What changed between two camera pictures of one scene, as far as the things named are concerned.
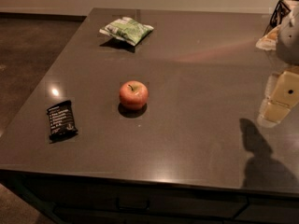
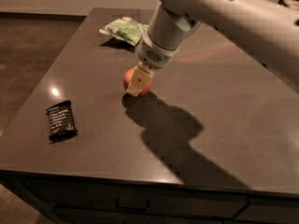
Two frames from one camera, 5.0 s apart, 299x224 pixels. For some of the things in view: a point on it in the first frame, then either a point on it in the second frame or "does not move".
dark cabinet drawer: x=90 y=198 does not move
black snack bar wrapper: x=62 y=122 does not move
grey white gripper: x=289 y=41 -> x=153 y=55
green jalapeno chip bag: x=128 y=30 does not move
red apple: x=133 y=94 -> x=127 y=78
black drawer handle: x=122 y=207 does not move
